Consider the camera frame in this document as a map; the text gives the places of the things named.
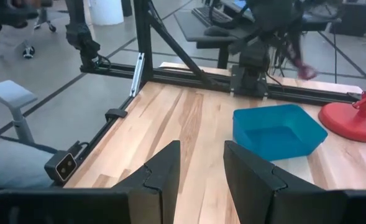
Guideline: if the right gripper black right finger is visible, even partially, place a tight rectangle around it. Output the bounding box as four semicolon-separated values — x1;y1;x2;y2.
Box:
222;139;348;224

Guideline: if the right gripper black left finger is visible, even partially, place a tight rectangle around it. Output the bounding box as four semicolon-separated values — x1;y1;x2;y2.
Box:
111;139;181;224

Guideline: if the blue plastic bin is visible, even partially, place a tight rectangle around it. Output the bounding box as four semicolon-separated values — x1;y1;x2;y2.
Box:
232;103;329;162

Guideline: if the white cylindrical bin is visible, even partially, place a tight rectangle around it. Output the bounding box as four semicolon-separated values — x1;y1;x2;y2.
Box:
88;0;125;26

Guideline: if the red stand with round base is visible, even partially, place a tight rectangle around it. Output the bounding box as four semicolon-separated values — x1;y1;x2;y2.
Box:
318;88;366;143

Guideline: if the pink purple blurred object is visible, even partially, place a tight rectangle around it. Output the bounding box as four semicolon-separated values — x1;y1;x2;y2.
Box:
286;42;319;81

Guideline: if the light grey chair seat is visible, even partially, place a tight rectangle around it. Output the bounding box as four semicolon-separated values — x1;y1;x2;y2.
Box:
0;93;58;189

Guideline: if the black office desk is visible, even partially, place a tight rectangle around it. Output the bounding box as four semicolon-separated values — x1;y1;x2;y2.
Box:
173;0;342;70

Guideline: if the black computer mouse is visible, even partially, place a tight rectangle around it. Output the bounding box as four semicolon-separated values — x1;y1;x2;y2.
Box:
204;25;231;37

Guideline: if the white chair armrest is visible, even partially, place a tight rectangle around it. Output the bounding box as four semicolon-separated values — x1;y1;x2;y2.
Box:
0;80;39;144

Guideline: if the black computer keyboard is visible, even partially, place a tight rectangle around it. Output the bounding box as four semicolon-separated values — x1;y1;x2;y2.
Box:
191;5;234;27

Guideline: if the black cabinet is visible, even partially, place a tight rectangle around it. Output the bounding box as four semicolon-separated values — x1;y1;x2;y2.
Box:
329;0;366;37

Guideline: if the black office chair on wheels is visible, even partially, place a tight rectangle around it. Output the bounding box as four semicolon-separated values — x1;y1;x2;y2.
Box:
0;0;58;59

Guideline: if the black frame clip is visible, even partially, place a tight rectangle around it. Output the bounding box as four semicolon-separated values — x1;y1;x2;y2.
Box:
104;108;129;123

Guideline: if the black camera cable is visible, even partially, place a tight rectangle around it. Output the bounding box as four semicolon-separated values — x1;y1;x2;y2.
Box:
68;140;91;157

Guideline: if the small black camera box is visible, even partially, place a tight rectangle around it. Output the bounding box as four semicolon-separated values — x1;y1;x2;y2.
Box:
43;150;78;183

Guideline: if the silver metal frame bracket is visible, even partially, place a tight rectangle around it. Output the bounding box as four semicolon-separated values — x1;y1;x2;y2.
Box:
129;52;146;98

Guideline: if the black aluminium table frame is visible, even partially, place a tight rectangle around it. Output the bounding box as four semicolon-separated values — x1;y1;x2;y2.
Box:
63;0;366;188

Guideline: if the black jointed mount post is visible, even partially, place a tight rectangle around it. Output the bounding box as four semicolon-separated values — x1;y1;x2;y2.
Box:
65;0;111;71

